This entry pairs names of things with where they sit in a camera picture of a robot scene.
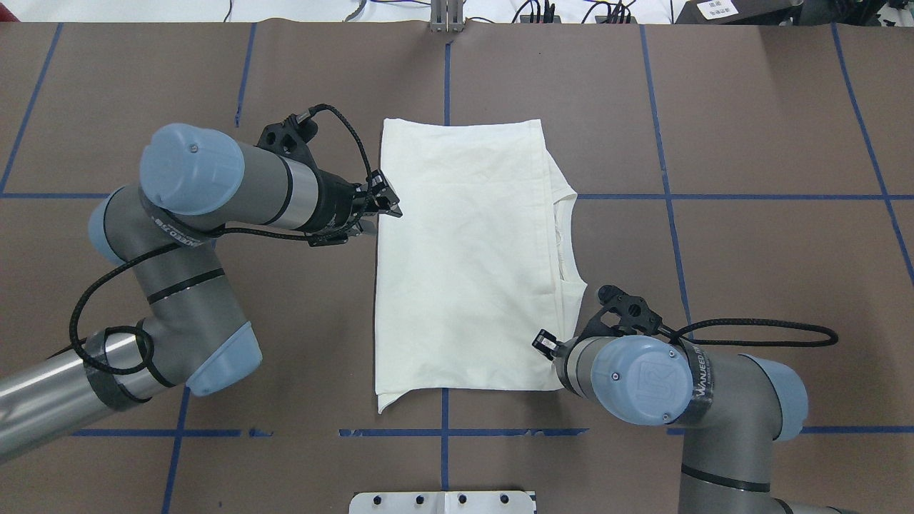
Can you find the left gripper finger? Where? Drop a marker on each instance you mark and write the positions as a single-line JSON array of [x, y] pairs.
[[340, 236], [382, 198]]

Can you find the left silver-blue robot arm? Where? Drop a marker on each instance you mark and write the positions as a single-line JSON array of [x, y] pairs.
[[196, 185]]

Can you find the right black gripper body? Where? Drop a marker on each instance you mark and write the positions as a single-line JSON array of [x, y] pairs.
[[546, 344]]

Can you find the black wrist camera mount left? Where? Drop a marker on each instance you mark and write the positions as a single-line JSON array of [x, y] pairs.
[[289, 138]]

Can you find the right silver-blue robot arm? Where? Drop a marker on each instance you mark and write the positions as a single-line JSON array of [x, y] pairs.
[[732, 408]]

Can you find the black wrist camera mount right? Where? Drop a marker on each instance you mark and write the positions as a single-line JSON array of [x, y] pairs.
[[623, 315]]

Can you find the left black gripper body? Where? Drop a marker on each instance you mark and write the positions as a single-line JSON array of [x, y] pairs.
[[333, 203]]

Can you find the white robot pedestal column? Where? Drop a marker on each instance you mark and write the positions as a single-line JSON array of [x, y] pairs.
[[467, 501]]

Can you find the black laptop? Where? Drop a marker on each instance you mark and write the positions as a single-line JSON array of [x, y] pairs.
[[740, 13]]

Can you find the cream long-sleeve printed shirt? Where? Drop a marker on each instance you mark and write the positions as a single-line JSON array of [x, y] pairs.
[[480, 261]]

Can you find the aluminium frame post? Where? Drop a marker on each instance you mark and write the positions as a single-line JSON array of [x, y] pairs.
[[447, 16]]

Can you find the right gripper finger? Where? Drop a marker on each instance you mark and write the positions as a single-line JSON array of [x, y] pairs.
[[546, 344]]

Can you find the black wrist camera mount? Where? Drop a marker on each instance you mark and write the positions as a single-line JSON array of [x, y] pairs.
[[289, 138], [623, 315]]

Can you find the upper black relay box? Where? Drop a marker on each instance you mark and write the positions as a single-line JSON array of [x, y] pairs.
[[536, 13]]

